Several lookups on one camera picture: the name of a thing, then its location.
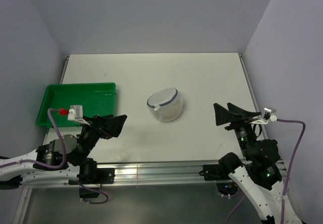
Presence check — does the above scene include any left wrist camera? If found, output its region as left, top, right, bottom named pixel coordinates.
left=59, top=105, right=89, bottom=125

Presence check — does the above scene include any aluminium frame rail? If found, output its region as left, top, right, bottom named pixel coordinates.
left=24, top=159, right=288, bottom=188

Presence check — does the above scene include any green plastic tray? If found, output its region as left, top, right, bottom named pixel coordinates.
left=36, top=82, right=116, bottom=128

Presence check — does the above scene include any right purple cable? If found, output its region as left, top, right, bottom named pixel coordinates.
left=224, top=117, right=307, bottom=224

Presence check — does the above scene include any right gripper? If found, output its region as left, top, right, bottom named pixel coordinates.
left=212, top=101, right=260, bottom=158

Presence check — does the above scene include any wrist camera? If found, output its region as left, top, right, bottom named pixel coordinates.
left=59, top=105, right=89, bottom=125
left=251, top=107, right=278, bottom=125

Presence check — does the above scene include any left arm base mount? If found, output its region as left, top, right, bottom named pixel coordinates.
left=68, top=168, right=115, bottom=201

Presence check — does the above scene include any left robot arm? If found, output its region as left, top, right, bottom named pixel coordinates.
left=1, top=114, right=127, bottom=190

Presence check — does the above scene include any white mesh laundry bag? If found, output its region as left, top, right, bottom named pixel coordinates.
left=146, top=88, right=184, bottom=122

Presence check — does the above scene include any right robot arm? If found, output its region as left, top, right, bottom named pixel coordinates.
left=199, top=102, right=303, bottom=223

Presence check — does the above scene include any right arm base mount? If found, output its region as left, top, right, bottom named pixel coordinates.
left=198, top=164, right=239, bottom=199

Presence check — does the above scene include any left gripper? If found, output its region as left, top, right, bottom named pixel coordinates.
left=76, top=114, right=127, bottom=165

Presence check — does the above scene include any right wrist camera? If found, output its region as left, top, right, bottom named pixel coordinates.
left=251, top=107, right=278, bottom=125

